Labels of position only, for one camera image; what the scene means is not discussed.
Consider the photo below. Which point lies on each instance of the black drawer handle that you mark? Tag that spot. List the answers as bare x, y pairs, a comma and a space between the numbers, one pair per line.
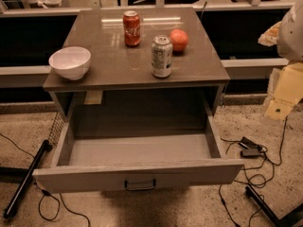
144, 186

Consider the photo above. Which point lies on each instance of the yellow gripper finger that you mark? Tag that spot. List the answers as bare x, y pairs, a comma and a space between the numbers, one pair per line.
278, 110
289, 87

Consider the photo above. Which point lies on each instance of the snack bag background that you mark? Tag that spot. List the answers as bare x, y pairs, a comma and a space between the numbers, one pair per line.
270, 36

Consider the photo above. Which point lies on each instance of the orange round fruit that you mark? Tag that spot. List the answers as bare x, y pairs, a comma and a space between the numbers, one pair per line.
179, 40

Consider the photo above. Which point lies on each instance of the black bar right floor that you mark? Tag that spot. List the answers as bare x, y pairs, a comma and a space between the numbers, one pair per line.
293, 219

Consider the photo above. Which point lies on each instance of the black bar left floor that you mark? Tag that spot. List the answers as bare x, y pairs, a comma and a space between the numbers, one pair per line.
12, 208

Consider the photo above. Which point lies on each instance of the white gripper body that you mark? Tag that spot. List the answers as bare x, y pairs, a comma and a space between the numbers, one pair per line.
292, 37

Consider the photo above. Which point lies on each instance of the red coke can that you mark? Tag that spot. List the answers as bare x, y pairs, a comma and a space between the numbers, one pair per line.
131, 23

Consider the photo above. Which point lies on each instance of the silver green soda can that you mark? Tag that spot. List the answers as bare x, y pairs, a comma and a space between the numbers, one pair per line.
161, 55

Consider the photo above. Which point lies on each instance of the black power adapter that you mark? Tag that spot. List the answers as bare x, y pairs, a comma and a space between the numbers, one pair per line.
249, 148

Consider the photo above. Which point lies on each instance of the black bar floor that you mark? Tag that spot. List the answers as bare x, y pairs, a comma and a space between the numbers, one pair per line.
12, 208
293, 219

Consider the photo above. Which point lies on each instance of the open grey top drawer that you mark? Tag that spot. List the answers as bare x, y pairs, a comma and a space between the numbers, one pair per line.
102, 146

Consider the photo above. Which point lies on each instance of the white bowl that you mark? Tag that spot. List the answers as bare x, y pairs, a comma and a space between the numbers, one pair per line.
71, 62

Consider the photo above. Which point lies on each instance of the grey cabinet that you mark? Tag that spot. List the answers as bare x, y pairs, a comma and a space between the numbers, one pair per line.
115, 66

